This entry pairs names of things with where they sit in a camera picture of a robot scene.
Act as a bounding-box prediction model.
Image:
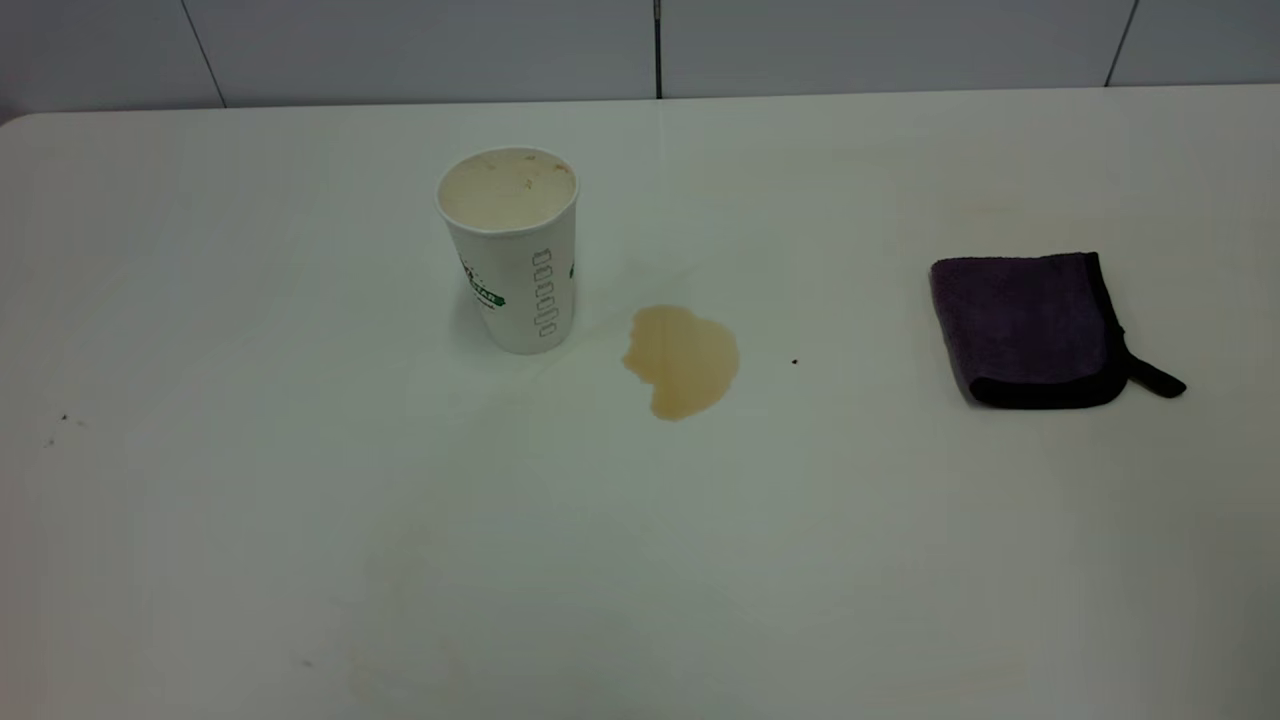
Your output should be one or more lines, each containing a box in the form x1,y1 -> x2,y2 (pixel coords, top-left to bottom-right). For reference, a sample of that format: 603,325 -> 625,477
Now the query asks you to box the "brown coffee spill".
621,304 -> 742,422

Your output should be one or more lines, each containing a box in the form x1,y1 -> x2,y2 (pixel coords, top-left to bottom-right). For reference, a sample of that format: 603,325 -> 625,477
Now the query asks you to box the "white paper coffee cup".
434,147 -> 581,356

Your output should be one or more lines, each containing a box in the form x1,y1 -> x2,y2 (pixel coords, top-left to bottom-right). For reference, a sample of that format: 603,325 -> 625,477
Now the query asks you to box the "purple cloth with black trim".
929,251 -> 1188,410

